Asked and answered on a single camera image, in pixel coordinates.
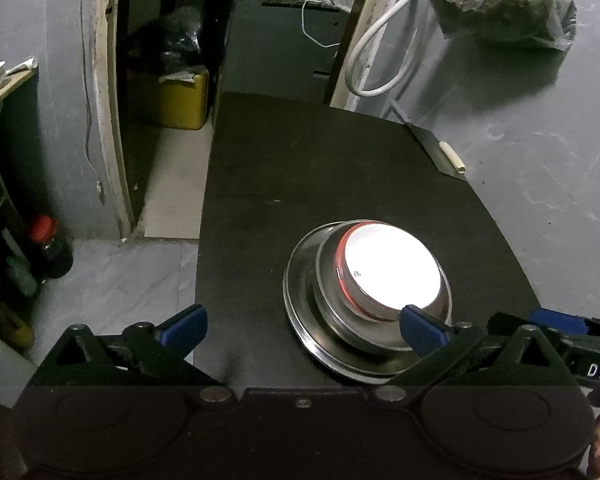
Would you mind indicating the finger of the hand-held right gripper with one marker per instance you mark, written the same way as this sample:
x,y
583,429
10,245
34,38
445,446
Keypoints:
x,y
560,321
502,322

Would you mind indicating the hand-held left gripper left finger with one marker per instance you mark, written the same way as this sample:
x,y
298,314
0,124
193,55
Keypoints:
x,y
184,329

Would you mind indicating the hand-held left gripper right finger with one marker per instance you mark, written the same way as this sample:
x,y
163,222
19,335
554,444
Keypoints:
x,y
422,332

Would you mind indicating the white red-rimmed ceramic bowl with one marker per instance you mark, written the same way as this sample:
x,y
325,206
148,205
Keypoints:
x,y
390,265

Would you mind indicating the stainless steel bowl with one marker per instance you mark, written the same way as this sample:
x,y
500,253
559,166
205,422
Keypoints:
x,y
330,305

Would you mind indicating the large stainless steel plate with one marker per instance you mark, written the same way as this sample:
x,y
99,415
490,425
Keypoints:
x,y
291,290

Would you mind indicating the red-capped dark bottle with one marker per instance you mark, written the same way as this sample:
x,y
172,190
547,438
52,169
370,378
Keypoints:
x,y
50,250

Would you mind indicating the green plastic bottle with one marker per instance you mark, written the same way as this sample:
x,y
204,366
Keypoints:
x,y
21,277

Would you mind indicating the metal cleaver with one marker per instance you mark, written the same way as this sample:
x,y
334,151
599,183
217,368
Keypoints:
x,y
440,152

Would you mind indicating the white plastic container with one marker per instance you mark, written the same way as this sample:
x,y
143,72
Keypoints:
x,y
2,365

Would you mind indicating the yellow bin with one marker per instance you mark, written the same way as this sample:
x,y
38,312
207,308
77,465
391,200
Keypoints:
x,y
180,100

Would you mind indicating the black garbage bag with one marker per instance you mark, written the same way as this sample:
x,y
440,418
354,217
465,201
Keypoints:
x,y
167,40

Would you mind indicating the dark grey cabinet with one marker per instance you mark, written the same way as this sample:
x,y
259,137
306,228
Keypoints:
x,y
275,50

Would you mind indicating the wooden shelf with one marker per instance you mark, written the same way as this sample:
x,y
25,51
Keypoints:
x,y
7,92

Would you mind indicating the white spoon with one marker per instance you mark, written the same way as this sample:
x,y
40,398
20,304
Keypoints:
x,y
22,66

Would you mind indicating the plastic bag of greens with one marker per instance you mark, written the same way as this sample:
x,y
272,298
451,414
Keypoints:
x,y
500,2

